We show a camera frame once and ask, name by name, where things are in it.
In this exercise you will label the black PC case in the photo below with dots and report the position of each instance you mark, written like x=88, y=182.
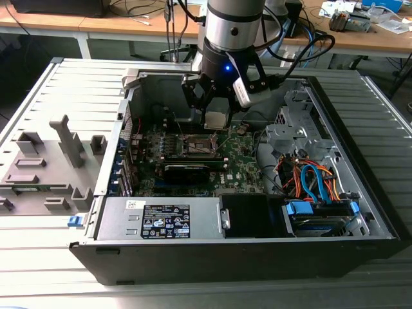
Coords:
x=193, y=264

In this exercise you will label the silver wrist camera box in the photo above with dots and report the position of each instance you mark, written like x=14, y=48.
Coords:
x=244, y=95

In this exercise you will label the blue case latch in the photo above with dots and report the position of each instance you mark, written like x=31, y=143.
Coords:
x=74, y=221

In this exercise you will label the coin cell battery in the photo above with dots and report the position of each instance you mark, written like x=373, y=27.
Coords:
x=241, y=129

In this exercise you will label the thin metal locking lever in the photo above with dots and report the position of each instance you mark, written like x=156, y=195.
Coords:
x=224, y=142
x=179, y=125

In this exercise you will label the grey parts rack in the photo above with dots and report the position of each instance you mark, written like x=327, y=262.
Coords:
x=48, y=180

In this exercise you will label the silver power supply unit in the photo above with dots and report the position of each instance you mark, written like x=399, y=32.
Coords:
x=119, y=219

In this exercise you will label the CPU socket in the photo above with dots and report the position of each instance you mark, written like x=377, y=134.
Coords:
x=197, y=144

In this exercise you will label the black plastic shroud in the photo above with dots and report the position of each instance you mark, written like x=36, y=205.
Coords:
x=244, y=215

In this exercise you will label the black graphics card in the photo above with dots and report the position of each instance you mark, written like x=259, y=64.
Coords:
x=183, y=175

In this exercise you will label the wooden desk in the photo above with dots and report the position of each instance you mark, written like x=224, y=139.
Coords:
x=48, y=22
x=354, y=42

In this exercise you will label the green RAM stick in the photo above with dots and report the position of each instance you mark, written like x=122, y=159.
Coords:
x=29, y=188

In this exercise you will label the office chair base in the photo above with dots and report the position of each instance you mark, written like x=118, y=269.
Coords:
x=167, y=53

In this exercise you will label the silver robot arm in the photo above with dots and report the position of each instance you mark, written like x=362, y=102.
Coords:
x=231, y=19

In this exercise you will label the green motherboard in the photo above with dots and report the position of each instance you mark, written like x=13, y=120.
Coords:
x=238, y=161

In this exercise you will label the silver metal drive cage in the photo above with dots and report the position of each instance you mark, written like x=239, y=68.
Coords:
x=286, y=133

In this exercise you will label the CPU cooler heat sink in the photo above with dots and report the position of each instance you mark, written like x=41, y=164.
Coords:
x=338, y=22

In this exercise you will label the black desktop device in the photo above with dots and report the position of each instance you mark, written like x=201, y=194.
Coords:
x=294, y=19

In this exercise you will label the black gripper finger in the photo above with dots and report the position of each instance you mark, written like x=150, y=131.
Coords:
x=188, y=93
x=231, y=103

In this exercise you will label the silver CPU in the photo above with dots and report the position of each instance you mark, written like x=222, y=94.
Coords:
x=217, y=119

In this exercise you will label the black box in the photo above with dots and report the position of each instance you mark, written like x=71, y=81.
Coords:
x=58, y=8

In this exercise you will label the blue cardboard box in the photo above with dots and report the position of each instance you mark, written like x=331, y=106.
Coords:
x=383, y=4

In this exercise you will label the hard disk in blue carrier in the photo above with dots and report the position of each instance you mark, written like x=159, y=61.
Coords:
x=299, y=210

